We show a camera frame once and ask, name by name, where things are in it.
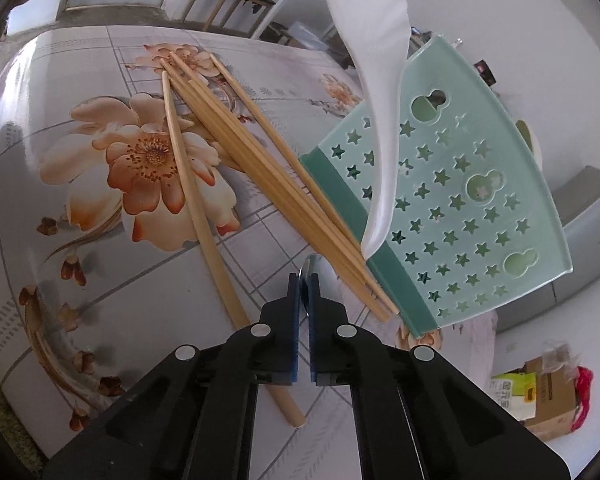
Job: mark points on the grey refrigerator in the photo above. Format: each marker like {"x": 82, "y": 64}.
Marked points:
{"x": 580, "y": 270}

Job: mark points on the small metal spoon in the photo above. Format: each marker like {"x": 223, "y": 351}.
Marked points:
{"x": 310, "y": 267}

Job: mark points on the cardboard box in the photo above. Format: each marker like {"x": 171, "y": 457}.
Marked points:
{"x": 550, "y": 400}

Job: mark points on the red bag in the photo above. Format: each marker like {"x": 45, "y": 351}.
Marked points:
{"x": 582, "y": 390}

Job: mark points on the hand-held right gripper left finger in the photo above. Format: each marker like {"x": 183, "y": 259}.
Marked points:
{"x": 294, "y": 330}

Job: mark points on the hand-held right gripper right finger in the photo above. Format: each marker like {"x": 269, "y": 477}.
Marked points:
{"x": 314, "y": 330}

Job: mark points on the bundle of wooden chopsticks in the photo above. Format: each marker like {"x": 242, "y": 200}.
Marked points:
{"x": 280, "y": 177}

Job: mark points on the mint green utensil holder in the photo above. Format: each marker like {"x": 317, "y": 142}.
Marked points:
{"x": 430, "y": 65}

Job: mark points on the white side table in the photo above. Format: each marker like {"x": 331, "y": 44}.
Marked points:
{"x": 280, "y": 7}

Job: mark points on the white plastic rice spoon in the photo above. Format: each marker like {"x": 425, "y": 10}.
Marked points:
{"x": 375, "y": 35}

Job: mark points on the wooden chopstick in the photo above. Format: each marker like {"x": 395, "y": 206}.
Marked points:
{"x": 220, "y": 275}
{"x": 260, "y": 180}
{"x": 240, "y": 152}
{"x": 280, "y": 145}

